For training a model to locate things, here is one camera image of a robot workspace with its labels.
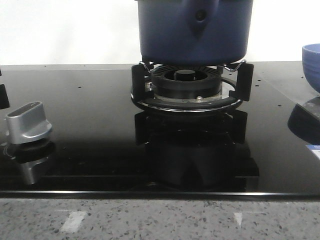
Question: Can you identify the dark blue cooking pot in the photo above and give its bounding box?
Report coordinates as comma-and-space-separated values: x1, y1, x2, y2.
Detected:
137, 0, 253, 66

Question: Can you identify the light blue plastic bowl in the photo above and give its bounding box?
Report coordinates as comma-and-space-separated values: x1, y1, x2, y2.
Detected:
302, 43, 320, 93

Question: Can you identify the black gas burner head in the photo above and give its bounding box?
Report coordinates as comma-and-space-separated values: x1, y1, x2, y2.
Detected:
151, 65, 222, 99

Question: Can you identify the black glass gas hob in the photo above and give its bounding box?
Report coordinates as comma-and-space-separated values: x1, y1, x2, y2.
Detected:
0, 61, 320, 200

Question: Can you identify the silver stove control knob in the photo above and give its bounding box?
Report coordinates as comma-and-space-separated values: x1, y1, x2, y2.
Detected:
5, 101, 52, 144

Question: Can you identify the blue energy label sticker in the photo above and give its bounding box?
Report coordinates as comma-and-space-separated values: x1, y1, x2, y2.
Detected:
306, 144, 320, 160

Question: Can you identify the black pan support ring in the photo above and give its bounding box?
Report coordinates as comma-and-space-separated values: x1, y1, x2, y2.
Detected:
129, 59, 255, 113

